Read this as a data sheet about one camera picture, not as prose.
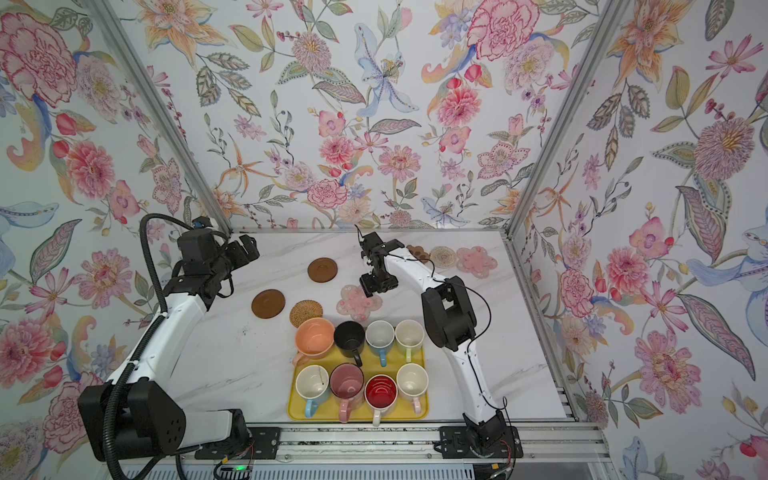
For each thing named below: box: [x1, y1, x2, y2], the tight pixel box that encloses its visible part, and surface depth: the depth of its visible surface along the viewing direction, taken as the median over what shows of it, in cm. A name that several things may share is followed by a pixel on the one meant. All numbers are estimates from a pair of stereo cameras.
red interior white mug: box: [364, 374, 399, 427], surface depth 78 cm
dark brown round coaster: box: [307, 257, 338, 283], surface depth 112 cm
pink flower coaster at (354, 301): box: [336, 284, 383, 322], surface depth 102 cm
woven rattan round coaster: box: [289, 299, 323, 329], surface depth 100 cm
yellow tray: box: [287, 344, 429, 426], surface depth 79 cm
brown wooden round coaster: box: [251, 289, 286, 319], surface depth 102 cm
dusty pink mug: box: [329, 362, 365, 423], surface depth 76 cm
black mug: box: [334, 320, 365, 367], surface depth 86 cm
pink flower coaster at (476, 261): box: [456, 246, 498, 279], surface depth 113 cm
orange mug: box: [292, 317, 335, 367], surface depth 89 cm
